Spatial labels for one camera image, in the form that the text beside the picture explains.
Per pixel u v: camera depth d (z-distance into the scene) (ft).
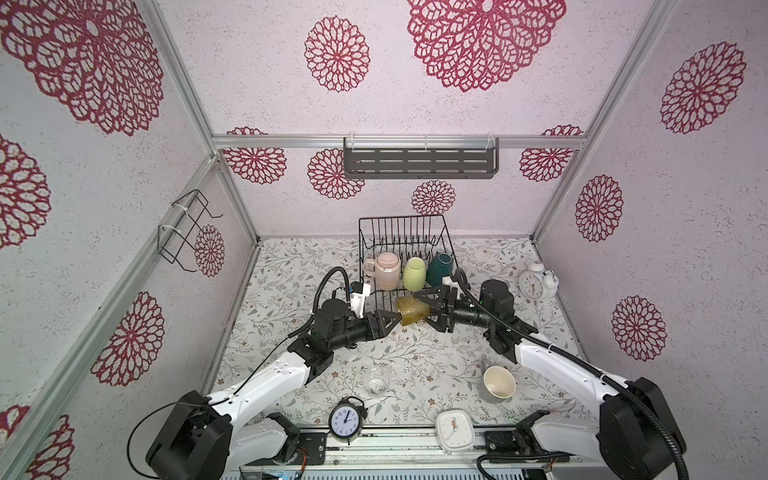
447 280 2.50
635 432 1.33
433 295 2.33
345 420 2.50
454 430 2.45
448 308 2.22
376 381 2.79
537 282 3.14
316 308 1.98
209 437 1.31
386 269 3.06
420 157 3.02
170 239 2.39
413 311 2.30
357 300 2.35
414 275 3.15
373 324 2.23
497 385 2.65
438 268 3.18
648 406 1.37
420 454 2.41
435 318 2.42
